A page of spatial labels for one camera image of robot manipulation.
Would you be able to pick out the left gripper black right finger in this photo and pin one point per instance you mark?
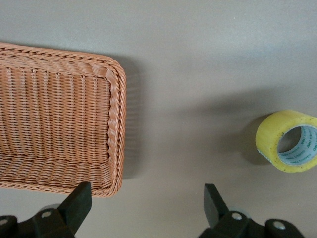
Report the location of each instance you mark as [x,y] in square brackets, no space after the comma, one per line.
[215,210]

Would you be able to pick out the brown wicker basket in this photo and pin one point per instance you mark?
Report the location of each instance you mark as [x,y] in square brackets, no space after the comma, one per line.
[57,119]

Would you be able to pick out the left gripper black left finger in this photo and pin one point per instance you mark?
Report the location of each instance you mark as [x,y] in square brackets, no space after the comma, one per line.
[74,208]

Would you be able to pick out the yellow packing tape roll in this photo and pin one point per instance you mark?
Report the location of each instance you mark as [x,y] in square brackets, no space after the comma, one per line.
[268,138]

